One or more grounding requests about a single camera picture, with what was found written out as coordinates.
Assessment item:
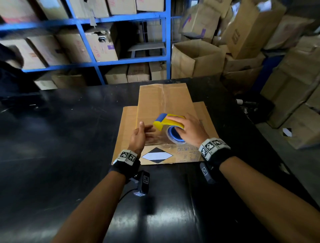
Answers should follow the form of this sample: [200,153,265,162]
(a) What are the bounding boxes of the rows of shelved storage boxes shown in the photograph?
[0,0,167,90]

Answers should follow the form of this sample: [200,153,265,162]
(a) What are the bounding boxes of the blue upright panel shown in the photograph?
[251,55,284,93]

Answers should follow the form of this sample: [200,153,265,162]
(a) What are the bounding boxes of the brown cardboard box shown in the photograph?
[112,83,220,166]

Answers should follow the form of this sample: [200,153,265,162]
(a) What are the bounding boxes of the grey small bench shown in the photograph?
[127,42,166,58]

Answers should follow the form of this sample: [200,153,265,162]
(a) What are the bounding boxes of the black bag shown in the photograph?
[235,92,275,125]

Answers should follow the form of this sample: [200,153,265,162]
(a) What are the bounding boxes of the person's left forearm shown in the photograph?
[51,171,127,243]

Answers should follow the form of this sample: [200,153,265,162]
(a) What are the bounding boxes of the person's right hand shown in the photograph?
[165,113,210,148]

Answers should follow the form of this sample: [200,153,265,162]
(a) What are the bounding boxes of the yellow blue tape dispenser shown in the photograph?
[153,113,186,132]

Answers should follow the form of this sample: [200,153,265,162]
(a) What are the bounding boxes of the person's right forearm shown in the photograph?
[219,156,320,243]

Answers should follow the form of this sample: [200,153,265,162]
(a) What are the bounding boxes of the pile of loose cardboard boxes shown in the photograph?
[180,0,320,150]

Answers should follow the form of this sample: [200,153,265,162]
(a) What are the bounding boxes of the brown carton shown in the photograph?
[171,39,227,79]

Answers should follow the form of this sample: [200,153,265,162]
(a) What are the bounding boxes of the person's left hand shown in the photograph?
[127,121,156,157]

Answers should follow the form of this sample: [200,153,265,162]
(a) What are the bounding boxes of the clear tape roll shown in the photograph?
[160,124,187,145]

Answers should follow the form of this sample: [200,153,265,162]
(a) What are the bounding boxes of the blue metal shelf rack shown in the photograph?
[0,0,172,85]

